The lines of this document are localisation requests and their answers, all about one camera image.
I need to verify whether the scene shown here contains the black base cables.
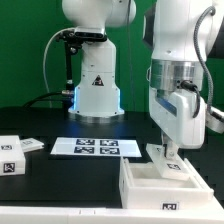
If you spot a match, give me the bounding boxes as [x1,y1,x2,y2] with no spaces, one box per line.
[23,90,75,109]

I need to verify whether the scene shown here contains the white cabinet body box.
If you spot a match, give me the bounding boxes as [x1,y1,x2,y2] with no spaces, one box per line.
[119,158,214,210]

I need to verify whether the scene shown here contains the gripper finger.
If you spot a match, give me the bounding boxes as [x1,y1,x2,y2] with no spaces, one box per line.
[166,140,179,159]
[161,132,168,157]

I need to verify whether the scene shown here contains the white cabinet top block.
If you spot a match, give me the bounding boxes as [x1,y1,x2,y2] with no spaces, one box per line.
[0,135,26,176]

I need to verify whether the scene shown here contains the small white panel piece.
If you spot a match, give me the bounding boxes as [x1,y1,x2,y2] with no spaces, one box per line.
[20,138,44,153]

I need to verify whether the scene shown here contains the grey camera cable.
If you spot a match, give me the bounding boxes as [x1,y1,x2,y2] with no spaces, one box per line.
[42,27,75,109]

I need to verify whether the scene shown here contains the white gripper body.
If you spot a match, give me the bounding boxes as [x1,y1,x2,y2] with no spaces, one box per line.
[149,88,206,149]

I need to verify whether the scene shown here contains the black camera on stand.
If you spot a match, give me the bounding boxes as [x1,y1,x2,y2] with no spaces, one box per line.
[56,27,107,109]

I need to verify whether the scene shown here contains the white L-shaped fence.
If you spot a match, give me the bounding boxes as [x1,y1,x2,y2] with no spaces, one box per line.
[0,206,224,224]

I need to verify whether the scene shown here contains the white marker sheet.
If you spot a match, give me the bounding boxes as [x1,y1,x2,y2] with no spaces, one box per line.
[51,137,141,157]

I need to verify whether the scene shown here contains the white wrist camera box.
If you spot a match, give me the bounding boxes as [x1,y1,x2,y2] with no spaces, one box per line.
[206,106,224,134]

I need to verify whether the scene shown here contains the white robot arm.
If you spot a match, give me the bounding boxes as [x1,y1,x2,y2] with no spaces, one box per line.
[62,0,224,159]

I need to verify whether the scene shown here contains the white door panel with knob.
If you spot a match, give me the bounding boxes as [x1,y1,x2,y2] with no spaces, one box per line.
[146,144,189,181]

